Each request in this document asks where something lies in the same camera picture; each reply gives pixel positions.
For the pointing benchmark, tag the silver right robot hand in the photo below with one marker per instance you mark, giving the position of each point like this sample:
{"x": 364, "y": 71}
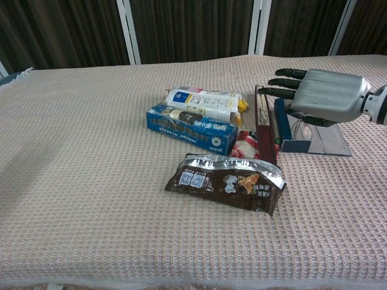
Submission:
{"x": 329, "y": 93}

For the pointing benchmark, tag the blue snack box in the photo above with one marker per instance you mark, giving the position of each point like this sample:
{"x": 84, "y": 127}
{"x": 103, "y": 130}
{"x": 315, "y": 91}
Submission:
{"x": 187, "y": 130}

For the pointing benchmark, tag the teal table pad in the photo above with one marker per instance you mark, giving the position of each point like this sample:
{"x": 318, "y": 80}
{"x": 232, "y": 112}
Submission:
{"x": 10, "y": 78}

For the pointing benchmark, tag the blue grey glasses case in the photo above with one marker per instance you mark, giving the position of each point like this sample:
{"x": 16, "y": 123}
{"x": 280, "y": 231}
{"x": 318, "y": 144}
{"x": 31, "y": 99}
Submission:
{"x": 329, "y": 140}

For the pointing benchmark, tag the beige waffle tablecloth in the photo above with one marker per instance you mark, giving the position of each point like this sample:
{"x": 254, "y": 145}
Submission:
{"x": 90, "y": 181}

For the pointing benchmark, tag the red white candy wrapper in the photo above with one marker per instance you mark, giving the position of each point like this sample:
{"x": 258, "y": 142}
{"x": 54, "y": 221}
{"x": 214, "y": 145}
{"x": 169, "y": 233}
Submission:
{"x": 245, "y": 146}

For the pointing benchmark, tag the brown chocolate snack bag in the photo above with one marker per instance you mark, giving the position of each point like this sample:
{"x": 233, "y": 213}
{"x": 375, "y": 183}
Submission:
{"x": 223, "y": 184}

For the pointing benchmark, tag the white partition post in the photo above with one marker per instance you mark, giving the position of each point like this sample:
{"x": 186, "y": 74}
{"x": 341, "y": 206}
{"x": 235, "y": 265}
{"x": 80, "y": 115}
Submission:
{"x": 128, "y": 30}
{"x": 259, "y": 27}
{"x": 2, "y": 69}
{"x": 341, "y": 27}

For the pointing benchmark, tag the yellow snack packet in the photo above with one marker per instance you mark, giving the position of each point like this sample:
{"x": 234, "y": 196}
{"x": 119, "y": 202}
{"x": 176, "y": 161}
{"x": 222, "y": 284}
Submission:
{"x": 242, "y": 105}

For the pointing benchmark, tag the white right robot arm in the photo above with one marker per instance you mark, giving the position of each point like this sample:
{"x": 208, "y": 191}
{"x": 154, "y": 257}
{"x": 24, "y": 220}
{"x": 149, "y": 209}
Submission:
{"x": 379, "y": 105}

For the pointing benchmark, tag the dark red hardcover book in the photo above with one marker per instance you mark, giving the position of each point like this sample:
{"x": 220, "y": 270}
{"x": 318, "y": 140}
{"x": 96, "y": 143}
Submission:
{"x": 266, "y": 139}

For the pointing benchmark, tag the white snack packet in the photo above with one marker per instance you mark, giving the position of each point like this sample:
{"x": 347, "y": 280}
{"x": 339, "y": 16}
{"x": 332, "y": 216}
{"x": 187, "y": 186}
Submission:
{"x": 205, "y": 104}

